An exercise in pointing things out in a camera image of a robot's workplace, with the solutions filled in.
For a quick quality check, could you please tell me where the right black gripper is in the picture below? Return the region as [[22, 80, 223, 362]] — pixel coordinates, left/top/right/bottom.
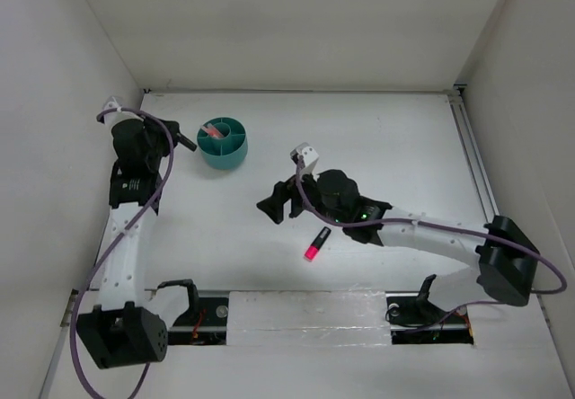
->
[[257, 164, 347, 226]]

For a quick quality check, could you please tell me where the pink pen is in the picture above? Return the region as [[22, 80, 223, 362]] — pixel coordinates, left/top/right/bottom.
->
[[200, 123, 225, 139]]

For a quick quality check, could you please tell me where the teal round divided container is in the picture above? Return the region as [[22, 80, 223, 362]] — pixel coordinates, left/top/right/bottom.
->
[[197, 117, 248, 171]]

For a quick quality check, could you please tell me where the pink black highlighter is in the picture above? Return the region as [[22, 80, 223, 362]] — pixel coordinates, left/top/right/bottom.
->
[[304, 226, 332, 262]]

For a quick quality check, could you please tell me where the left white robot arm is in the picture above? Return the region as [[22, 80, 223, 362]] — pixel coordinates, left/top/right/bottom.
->
[[75, 118, 201, 369]]

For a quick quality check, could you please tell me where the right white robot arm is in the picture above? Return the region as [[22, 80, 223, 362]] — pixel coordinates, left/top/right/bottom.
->
[[256, 170, 538, 322]]

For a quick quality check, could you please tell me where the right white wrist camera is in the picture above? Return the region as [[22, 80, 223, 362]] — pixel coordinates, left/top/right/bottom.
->
[[290, 143, 319, 175]]

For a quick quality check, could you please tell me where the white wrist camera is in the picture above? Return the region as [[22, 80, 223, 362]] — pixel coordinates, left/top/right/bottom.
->
[[96, 95, 123, 128], [290, 143, 319, 175]]

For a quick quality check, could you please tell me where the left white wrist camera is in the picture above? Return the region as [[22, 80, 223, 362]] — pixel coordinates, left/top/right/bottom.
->
[[96, 95, 123, 128]]

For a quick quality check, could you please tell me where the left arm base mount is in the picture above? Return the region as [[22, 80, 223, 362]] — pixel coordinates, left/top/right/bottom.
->
[[150, 279, 230, 346]]

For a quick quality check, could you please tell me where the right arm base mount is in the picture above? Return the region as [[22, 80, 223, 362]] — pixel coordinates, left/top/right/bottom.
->
[[385, 275, 474, 345]]

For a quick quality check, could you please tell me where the aluminium rail right side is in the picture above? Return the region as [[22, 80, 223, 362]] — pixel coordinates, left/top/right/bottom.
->
[[445, 84, 500, 220]]

